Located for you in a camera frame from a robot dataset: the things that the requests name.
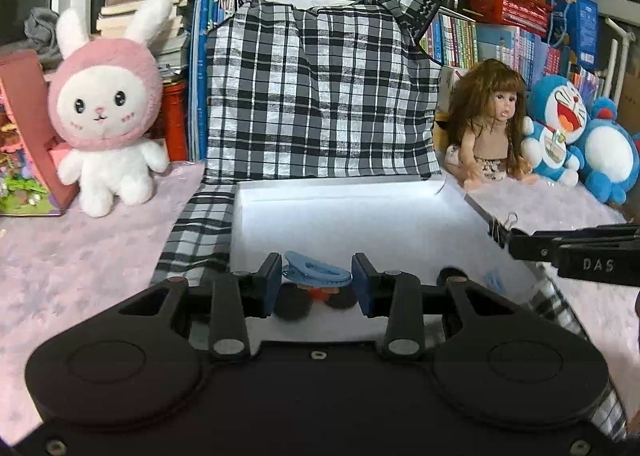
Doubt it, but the black round lid disc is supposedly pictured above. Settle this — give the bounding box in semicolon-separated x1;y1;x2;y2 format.
273;283;312;322

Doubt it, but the small blue clip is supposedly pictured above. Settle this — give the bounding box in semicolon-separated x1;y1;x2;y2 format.
484;268;506;296

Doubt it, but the large blue plastic clip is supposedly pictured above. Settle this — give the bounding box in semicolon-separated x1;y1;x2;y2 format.
282;250;352;289

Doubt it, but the red crayon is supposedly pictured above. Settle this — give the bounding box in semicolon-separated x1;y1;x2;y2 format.
307;288;334;302

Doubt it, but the binder clip on box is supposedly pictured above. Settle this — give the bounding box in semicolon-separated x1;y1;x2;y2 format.
488;211;518;248

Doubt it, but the white cardboard box tray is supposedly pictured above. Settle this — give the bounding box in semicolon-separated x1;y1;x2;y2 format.
228;174;551;342

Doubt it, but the blue doraemon plush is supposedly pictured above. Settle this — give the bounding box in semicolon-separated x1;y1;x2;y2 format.
521;75;588;187
579;97;639;206

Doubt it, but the brown haired baby doll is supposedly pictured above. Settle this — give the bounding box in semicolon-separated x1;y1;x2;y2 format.
444;59;536;192

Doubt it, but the pink snowflake tablecloth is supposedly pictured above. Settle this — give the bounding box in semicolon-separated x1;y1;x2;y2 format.
1;164;639;444

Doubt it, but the black white plaid cloth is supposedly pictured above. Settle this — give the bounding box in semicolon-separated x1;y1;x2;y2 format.
150;0;629;442

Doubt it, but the row of books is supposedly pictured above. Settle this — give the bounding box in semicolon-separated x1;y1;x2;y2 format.
420;9;604;106

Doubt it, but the blue box on shelf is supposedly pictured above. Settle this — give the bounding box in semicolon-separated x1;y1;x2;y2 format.
541;0;599;70

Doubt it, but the pink white bunny plush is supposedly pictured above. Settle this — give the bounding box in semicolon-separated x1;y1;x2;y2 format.
48;8;169;218

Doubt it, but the pink triangular toy house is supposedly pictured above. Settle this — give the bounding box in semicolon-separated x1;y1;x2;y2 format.
1;50;78;217

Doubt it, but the stack of books left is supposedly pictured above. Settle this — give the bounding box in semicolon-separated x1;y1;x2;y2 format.
96;0;196;84

